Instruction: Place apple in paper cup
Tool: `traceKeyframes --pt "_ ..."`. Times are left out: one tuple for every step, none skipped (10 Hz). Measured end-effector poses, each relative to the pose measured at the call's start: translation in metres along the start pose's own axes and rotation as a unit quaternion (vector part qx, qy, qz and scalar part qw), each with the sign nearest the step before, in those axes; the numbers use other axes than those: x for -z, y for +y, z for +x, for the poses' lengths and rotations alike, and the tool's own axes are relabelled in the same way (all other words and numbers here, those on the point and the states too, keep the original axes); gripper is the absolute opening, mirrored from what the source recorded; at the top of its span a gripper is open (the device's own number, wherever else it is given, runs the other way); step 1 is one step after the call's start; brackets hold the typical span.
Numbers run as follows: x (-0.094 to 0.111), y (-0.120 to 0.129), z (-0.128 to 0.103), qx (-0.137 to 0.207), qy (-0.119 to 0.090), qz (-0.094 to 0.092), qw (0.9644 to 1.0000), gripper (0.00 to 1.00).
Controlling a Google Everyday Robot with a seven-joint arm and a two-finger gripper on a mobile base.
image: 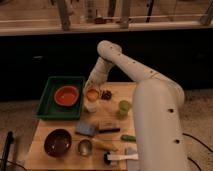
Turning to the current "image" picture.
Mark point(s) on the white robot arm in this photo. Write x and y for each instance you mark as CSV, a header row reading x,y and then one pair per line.
x,y
155,105

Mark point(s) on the white paper cup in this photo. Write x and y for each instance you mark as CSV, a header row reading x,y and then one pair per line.
x,y
91,99

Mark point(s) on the green apple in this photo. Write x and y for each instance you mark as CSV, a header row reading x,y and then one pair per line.
x,y
123,108

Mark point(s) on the small metal cup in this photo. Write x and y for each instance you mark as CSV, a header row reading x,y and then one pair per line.
x,y
85,147

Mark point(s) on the dark brown pine cone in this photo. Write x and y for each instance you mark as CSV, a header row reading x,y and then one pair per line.
x,y
106,95

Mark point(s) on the brown wooden block brush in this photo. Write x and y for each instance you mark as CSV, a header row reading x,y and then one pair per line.
x,y
108,126

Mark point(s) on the orange bowl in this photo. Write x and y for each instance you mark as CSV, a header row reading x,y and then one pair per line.
x,y
66,95

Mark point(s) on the green plastic tray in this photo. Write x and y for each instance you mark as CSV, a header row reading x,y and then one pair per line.
x,y
49,110

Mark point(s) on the blue grey sponge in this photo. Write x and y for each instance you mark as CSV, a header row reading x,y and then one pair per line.
x,y
87,129

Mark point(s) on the small green object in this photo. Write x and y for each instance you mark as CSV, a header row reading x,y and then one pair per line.
x,y
128,138

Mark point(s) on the dark brown bowl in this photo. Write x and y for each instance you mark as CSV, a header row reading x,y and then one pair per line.
x,y
57,143

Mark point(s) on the black stand left edge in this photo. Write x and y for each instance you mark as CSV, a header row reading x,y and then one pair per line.
x,y
6,150

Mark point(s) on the yellow handled utensil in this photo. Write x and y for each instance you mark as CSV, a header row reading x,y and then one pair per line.
x,y
103,145

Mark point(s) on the white handled brush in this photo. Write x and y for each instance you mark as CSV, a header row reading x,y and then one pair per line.
x,y
112,159

